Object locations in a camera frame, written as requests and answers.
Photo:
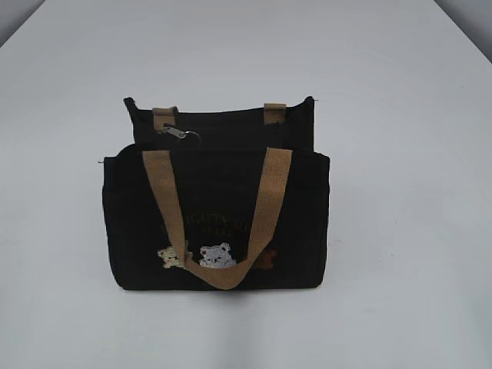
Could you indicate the black canvas tote bag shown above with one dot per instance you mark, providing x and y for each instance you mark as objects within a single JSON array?
[{"x": 247, "y": 210}]

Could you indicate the silver zipper pull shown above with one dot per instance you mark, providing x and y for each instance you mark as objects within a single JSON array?
[{"x": 183, "y": 138}]

